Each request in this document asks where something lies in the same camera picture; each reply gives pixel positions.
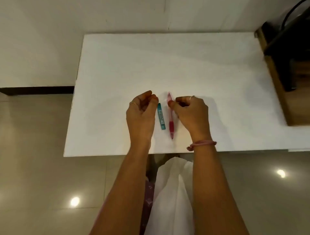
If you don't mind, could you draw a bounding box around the purple patterned dress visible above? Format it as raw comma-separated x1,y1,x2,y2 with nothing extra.
139,178,155,235

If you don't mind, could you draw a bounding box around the person's left hand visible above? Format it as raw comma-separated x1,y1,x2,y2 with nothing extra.
126,90,159,146

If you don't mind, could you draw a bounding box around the pink thread wrist bracelet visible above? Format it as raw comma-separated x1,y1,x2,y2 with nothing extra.
186,140,217,152

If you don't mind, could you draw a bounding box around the white scarf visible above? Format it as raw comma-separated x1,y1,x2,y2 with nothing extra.
145,156,195,235

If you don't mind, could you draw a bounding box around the black cable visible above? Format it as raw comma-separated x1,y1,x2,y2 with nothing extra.
282,0,309,25

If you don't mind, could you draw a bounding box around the wooden cabinet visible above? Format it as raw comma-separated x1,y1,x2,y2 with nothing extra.
254,26,310,127

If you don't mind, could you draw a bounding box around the person's right forearm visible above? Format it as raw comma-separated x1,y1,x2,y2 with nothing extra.
191,143,250,235

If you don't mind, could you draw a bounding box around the person's right hand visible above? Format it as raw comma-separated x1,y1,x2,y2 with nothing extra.
168,96,213,143

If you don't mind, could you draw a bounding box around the black appliance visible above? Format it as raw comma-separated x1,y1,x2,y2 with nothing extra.
263,0,310,92

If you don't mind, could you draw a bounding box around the pink mechanical pencil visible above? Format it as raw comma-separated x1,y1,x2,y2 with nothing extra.
167,91,175,140

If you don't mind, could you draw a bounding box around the person's left forearm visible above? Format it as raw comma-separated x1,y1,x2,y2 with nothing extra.
89,140,152,235

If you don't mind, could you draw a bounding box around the teal pencil lead case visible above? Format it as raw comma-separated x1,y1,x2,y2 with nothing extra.
157,102,167,130

